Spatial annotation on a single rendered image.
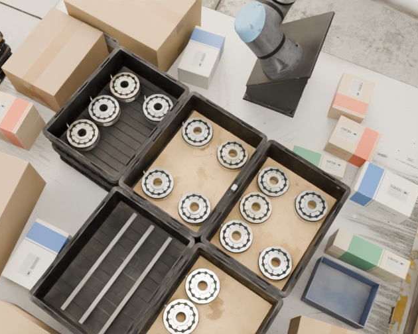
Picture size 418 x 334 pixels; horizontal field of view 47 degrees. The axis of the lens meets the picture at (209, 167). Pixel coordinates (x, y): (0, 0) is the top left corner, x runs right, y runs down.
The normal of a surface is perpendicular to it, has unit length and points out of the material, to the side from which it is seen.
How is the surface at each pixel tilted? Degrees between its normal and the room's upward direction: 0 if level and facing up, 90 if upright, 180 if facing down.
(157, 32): 0
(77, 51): 0
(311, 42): 44
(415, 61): 0
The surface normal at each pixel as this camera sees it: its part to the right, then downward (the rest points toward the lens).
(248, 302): 0.04, -0.36
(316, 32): -0.61, -0.51
